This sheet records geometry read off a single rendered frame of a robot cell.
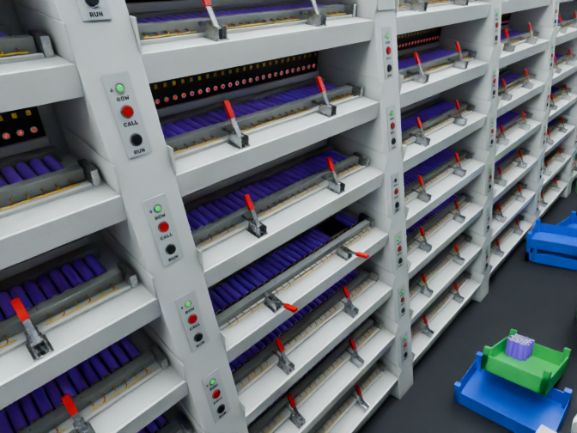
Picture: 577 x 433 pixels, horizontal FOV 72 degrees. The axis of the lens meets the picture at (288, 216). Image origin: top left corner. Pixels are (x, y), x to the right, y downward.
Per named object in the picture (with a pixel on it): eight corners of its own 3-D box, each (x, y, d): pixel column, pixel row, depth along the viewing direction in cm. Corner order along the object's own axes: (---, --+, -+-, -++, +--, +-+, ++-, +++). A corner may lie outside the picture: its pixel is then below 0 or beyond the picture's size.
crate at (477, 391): (569, 407, 131) (573, 389, 128) (550, 452, 119) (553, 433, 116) (477, 366, 152) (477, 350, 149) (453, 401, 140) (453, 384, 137)
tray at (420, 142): (483, 125, 154) (495, 90, 146) (399, 175, 118) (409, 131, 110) (435, 111, 166) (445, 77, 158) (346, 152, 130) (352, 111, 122)
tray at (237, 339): (385, 245, 120) (391, 219, 115) (227, 365, 84) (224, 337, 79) (335, 216, 132) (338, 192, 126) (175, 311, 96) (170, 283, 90)
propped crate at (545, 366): (507, 346, 159) (511, 327, 158) (567, 369, 145) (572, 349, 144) (479, 368, 138) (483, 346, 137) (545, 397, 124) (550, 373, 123)
